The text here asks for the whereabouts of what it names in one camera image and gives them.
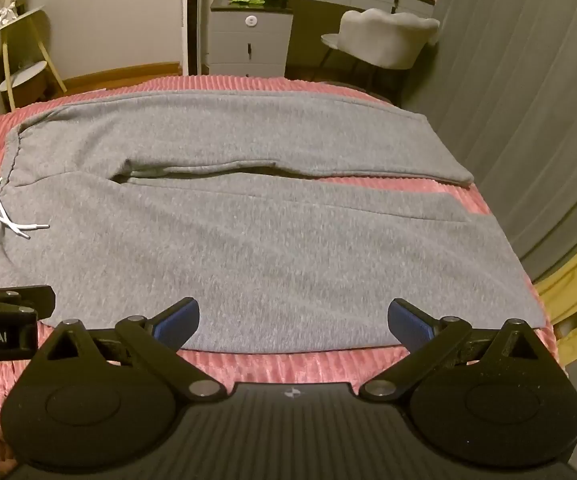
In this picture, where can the white tower appliance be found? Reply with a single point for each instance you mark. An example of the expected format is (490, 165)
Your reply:
(192, 15)

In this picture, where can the grey curtain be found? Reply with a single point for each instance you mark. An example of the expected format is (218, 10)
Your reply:
(518, 110)

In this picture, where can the yellow furniture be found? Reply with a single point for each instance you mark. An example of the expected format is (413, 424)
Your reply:
(575, 290)

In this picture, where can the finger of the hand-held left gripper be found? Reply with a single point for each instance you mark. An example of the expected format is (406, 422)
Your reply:
(23, 296)

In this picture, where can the white round side table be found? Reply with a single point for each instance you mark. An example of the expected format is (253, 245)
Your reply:
(18, 65)

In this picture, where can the grey pants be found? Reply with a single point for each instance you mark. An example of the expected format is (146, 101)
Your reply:
(248, 240)

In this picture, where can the grey nightstand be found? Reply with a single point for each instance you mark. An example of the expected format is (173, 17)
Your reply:
(248, 40)

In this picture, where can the pink ribbed blanket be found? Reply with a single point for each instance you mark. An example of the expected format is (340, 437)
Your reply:
(293, 365)

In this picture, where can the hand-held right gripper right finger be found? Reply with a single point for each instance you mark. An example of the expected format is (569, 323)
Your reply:
(411, 325)

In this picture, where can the light grey upholstered chair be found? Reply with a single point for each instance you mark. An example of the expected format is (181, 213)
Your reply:
(388, 40)

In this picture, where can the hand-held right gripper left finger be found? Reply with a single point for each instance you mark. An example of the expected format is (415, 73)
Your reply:
(176, 322)

